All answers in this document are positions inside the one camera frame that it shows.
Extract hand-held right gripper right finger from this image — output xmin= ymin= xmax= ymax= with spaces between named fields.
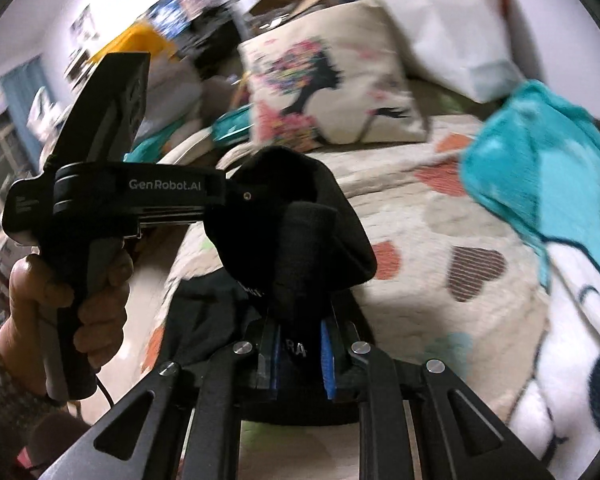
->
xmin=320 ymin=310 xmax=556 ymax=480

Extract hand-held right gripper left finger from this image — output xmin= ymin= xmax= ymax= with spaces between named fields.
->
xmin=40 ymin=317 xmax=283 ymax=480

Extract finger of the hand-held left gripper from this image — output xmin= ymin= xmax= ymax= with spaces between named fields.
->
xmin=200 ymin=170 xmax=256 ymax=225

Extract black pants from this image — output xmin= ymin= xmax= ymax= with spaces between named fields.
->
xmin=157 ymin=145 xmax=381 ymax=428

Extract person's left forearm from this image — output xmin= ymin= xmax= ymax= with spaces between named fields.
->
xmin=0 ymin=327 xmax=71 ymax=466

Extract person's left hand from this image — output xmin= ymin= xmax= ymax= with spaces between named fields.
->
xmin=0 ymin=250 xmax=133 ymax=392

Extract teal packet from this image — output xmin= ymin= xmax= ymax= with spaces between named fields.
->
xmin=212 ymin=105 xmax=256 ymax=148

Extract white plastic bag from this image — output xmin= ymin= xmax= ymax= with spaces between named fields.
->
xmin=145 ymin=60 xmax=206 ymax=136

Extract window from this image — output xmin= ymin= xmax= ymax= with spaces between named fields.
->
xmin=0 ymin=110 xmax=36 ymax=211

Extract blue curtain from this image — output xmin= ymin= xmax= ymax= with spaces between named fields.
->
xmin=0 ymin=57 xmax=61 ymax=126

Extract yellow bag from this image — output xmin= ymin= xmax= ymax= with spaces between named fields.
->
xmin=87 ymin=22 xmax=181 ymax=68

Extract heart patterned quilted bedspread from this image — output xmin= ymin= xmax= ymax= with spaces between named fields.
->
xmin=155 ymin=112 xmax=556 ymax=480

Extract flower print pillow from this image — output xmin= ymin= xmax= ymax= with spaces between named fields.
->
xmin=237 ymin=0 xmax=428 ymax=153

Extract dark red cloth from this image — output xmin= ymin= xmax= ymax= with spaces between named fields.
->
xmin=22 ymin=412 xmax=96 ymax=471

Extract teal and white fleece blanket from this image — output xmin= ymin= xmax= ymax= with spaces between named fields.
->
xmin=460 ymin=80 xmax=600 ymax=461

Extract wall picture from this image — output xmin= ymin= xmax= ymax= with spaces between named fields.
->
xmin=62 ymin=5 xmax=98 ymax=81

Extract black cable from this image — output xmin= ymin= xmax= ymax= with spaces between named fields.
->
xmin=92 ymin=370 xmax=116 ymax=406

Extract wall poster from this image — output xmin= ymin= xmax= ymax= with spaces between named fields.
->
xmin=160 ymin=0 xmax=241 ymax=26

